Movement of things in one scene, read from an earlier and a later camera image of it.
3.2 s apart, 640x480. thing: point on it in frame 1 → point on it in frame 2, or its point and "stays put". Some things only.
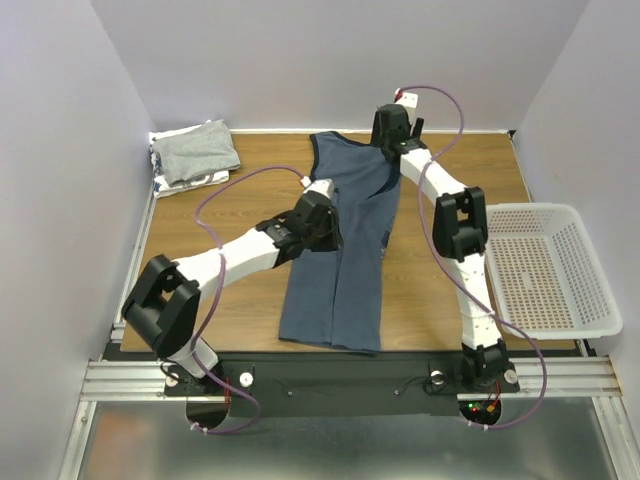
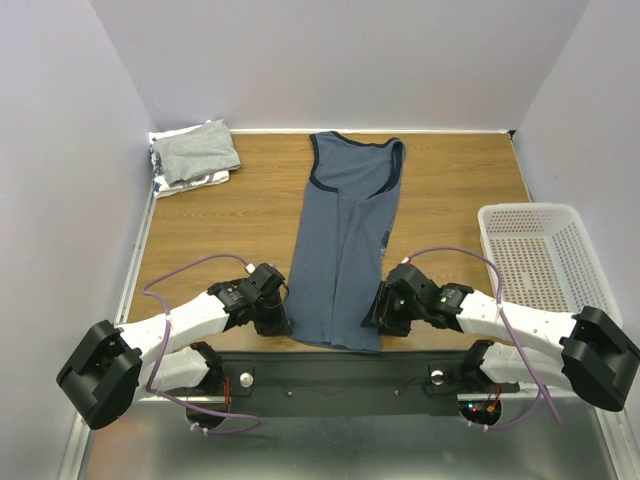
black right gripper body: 417,127 → 379,313
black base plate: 341,384 stays put
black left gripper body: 325,238 → 269,318
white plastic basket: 544,274 stays put
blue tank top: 333,298 stays put
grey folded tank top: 196,152 stays put
